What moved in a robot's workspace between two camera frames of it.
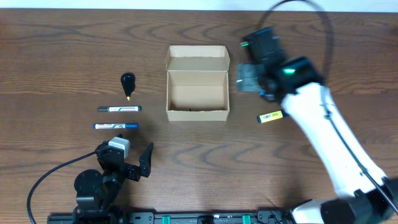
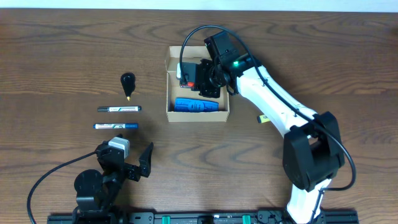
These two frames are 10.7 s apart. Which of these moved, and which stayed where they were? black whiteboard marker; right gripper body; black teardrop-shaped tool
Moved: right gripper body
Stayed: black whiteboard marker; black teardrop-shaped tool
